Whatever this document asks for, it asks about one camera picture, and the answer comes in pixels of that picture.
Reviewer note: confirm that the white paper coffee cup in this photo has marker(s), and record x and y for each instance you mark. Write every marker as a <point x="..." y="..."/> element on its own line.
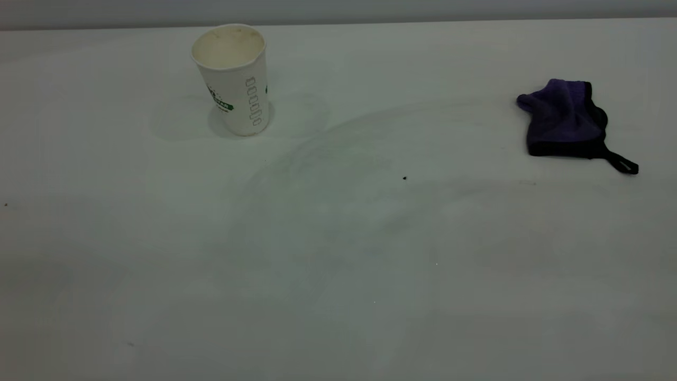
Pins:
<point x="235" y="90"/>

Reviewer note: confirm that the purple cloth with black trim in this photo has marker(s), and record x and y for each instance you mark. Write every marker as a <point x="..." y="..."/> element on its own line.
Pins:
<point x="560" y="119"/>

